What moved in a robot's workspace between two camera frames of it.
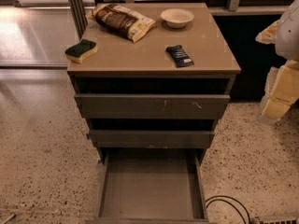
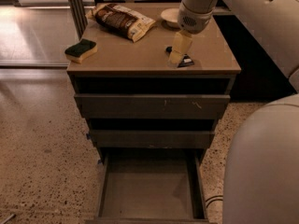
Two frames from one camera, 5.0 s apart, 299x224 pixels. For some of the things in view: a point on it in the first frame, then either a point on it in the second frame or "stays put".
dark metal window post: (78, 8) stays put
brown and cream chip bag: (121, 21) stays put
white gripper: (289, 35) to (193, 21)
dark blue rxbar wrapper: (181, 59) stays put
